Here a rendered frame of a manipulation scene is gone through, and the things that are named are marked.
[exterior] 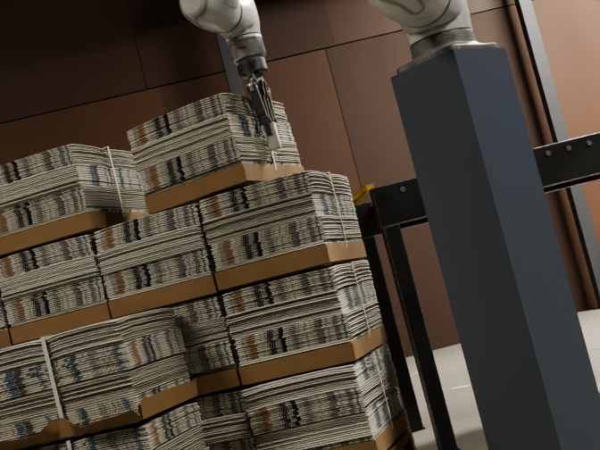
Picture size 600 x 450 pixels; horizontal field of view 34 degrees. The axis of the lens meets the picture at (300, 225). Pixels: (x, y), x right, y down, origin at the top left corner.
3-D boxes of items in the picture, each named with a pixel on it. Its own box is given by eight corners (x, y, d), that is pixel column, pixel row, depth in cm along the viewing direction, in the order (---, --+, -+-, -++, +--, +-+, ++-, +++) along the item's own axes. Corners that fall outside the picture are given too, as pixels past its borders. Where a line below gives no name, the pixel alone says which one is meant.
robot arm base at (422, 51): (510, 47, 233) (504, 26, 233) (452, 49, 218) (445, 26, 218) (452, 72, 246) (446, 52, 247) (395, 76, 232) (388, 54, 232)
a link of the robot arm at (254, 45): (221, 42, 245) (228, 64, 245) (254, 30, 242) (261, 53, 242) (234, 48, 254) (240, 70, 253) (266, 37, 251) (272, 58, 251)
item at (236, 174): (246, 179, 230) (242, 162, 230) (148, 214, 241) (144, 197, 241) (274, 180, 245) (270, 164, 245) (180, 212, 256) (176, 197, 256)
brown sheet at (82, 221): (93, 228, 240) (88, 211, 240) (-5, 256, 248) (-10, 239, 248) (156, 227, 277) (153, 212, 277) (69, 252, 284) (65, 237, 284)
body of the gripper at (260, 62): (243, 68, 253) (252, 102, 252) (231, 62, 245) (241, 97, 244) (269, 58, 251) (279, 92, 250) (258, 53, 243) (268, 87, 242)
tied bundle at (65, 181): (94, 230, 240) (72, 140, 241) (-7, 259, 248) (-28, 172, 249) (157, 229, 276) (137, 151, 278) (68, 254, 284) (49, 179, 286)
